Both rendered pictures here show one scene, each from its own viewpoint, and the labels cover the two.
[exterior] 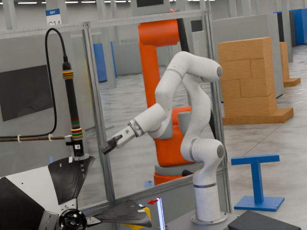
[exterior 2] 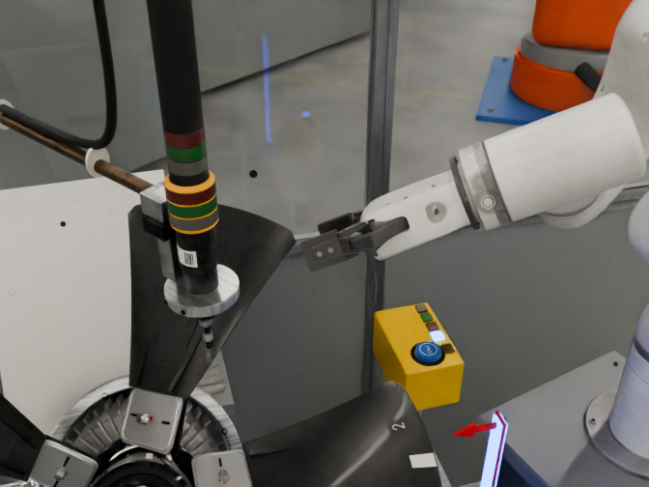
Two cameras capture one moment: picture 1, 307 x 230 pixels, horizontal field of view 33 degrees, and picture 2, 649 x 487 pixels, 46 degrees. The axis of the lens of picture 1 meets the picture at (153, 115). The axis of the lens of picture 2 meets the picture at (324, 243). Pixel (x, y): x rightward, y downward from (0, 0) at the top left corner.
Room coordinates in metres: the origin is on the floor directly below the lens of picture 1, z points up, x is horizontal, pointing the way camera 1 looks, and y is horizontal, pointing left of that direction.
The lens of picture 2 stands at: (1.60, 0.07, 1.92)
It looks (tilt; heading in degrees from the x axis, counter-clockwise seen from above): 35 degrees down; 15
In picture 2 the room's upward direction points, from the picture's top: straight up
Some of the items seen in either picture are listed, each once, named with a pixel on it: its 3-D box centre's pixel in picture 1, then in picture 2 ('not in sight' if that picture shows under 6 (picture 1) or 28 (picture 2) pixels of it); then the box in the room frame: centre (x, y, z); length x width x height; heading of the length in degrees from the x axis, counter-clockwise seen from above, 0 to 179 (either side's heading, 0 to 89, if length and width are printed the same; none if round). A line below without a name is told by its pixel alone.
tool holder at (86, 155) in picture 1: (76, 147); (190, 248); (2.13, 0.33, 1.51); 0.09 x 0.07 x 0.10; 65
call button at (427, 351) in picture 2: not in sight; (428, 352); (2.52, 0.14, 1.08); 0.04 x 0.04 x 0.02
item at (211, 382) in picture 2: not in sight; (183, 383); (2.54, 0.59, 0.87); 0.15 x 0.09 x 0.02; 124
